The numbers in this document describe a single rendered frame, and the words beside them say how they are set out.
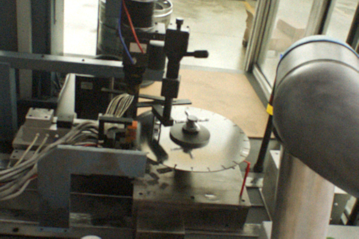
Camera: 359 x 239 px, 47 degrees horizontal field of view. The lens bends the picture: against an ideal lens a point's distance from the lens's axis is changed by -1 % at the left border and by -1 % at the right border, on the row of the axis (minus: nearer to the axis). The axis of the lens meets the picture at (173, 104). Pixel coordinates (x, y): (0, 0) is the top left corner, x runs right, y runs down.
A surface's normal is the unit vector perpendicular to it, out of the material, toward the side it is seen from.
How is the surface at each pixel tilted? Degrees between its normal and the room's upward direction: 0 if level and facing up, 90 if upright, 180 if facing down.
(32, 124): 90
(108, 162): 90
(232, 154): 0
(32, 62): 90
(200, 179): 0
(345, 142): 68
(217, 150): 0
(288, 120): 90
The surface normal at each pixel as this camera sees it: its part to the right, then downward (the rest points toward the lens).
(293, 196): -0.64, 0.33
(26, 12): 0.05, 0.47
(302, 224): -0.29, 0.41
